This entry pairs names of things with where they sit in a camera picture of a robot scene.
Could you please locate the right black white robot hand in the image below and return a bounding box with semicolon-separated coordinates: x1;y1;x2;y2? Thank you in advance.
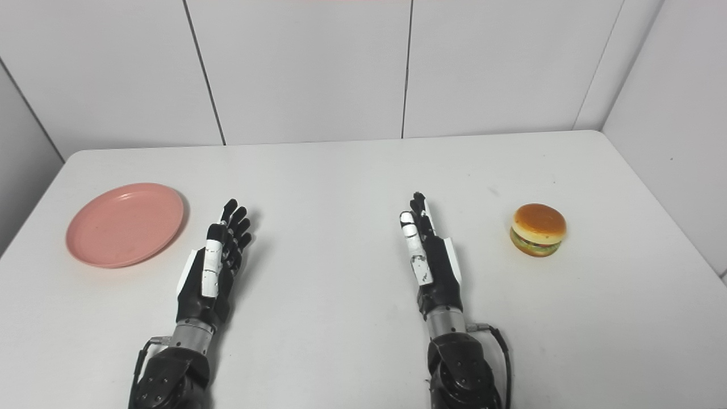
399;191;465;321

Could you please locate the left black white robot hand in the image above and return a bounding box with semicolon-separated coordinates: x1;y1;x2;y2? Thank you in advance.
176;198;253;329

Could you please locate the pink round plate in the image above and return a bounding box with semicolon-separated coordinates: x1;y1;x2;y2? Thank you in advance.
65;182;185;269

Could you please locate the toy hamburger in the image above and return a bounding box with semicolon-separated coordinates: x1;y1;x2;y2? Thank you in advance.
509;203;567;258

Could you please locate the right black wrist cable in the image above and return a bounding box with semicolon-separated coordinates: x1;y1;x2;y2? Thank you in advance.
466;323;513;409

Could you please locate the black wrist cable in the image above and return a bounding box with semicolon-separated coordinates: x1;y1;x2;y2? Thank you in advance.
466;323;513;409
128;336;172;409

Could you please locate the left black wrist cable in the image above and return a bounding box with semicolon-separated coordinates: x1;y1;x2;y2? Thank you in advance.
128;336;172;409

